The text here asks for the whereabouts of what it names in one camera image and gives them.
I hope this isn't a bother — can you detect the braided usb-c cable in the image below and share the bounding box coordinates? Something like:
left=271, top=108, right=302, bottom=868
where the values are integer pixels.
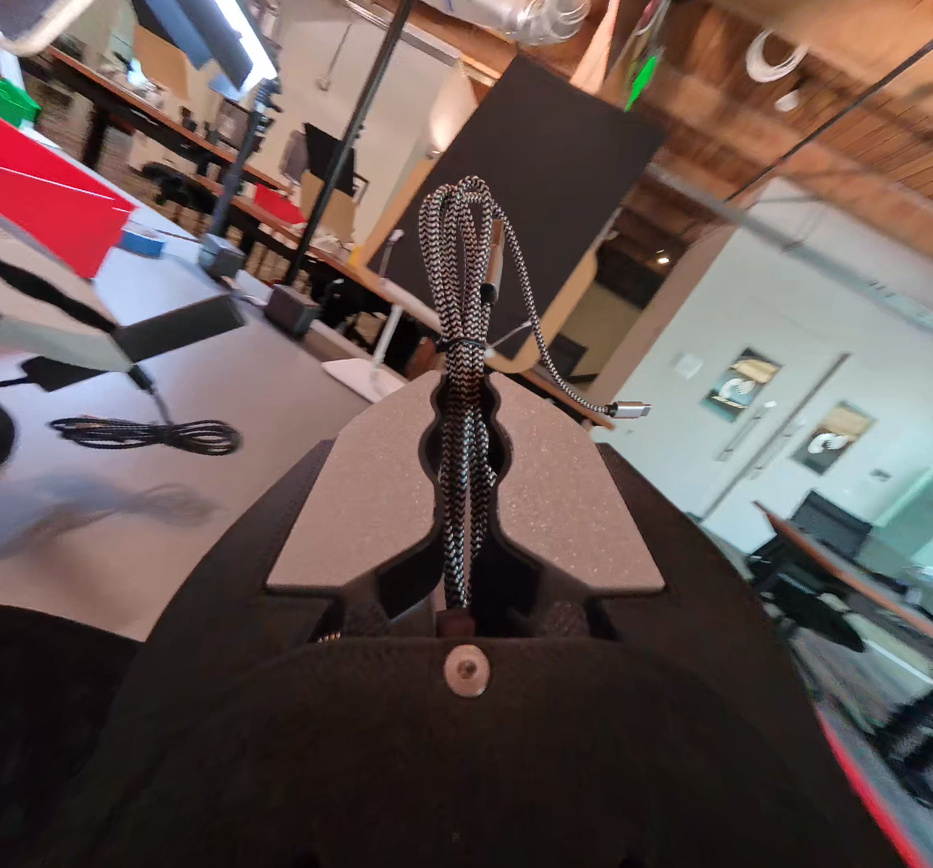
left=417, top=175, right=653, bottom=610

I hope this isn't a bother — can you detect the green exit sign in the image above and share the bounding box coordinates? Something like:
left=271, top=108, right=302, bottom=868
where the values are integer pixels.
left=623, top=52, right=660, bottom=112

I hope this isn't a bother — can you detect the black computer monitor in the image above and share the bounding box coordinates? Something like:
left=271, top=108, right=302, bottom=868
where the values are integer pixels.
left=791, top=490, right=873, bottom=560

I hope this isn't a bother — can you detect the black board with tan backing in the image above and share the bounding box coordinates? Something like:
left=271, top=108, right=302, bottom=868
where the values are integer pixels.
left=361, top=55, right=666, bottom=375

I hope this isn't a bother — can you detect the framed wall picture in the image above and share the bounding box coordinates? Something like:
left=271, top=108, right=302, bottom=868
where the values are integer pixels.
left=700, top=347, right=782, bottom=423
left=791, top=401, right=876, bottom=477

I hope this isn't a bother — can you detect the led panel light stand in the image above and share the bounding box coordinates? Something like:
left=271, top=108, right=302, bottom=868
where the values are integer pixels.
left=98, top=0, right=283, bottom=278

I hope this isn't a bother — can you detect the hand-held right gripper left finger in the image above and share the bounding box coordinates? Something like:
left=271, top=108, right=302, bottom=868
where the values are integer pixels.
left=266, top=370, right=448, bottom=590

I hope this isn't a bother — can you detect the black pole stand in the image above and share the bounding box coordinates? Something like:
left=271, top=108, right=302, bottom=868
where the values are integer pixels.
left=264, top=0, right=487, bottom=338

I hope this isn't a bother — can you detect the blue tape roll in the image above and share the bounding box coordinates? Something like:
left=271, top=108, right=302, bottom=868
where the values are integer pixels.
left=118, top=221, right=167, bottom=257

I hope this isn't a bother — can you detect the black flag panel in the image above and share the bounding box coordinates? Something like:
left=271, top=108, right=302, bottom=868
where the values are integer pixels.
left=302, top=122, right=358, bottom=192

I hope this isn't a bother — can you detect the white cable coil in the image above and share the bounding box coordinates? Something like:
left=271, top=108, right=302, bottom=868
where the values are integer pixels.
left=745, top=28, right=809, bottom=85

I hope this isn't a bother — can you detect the red plastic bin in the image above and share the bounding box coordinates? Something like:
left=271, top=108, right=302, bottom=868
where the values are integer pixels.
left=0, top=117, right=139, bottom=278
left=253, top=184, right=307, bottom=226

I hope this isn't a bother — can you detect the long wooden desk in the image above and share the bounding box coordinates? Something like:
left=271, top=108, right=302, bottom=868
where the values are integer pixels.
left=175, top=172, right=617, bottom=433

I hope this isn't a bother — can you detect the black cable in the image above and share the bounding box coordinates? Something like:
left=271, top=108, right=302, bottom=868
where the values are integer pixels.
left=51, top=365, right=243, bottom=458

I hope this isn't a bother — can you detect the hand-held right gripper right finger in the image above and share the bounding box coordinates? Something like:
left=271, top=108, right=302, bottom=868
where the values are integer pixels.
left=481, top=371, right=666, bottom=590

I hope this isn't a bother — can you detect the green plastic bin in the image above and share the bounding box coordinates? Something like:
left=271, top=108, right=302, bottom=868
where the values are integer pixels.
left=0, top=77, right=42, bottom=130

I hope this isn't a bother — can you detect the cardboard sheet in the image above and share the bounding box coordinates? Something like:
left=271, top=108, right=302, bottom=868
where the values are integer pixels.
left=300, top=172, right=357, bottom=243

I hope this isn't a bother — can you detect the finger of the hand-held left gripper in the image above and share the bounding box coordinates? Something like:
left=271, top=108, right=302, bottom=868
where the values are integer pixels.
left=0, top=295, right=134, bottom=375
left=0, top=215, right=119, bottom=334

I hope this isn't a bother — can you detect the metal door handle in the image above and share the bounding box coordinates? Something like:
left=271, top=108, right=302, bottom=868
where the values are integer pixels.
left=716, top=401, right=777, bottom=462

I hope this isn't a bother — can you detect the wooden office desk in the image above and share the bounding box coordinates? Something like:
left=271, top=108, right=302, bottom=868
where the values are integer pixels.
left=754, top=500, right=933, bottom=639

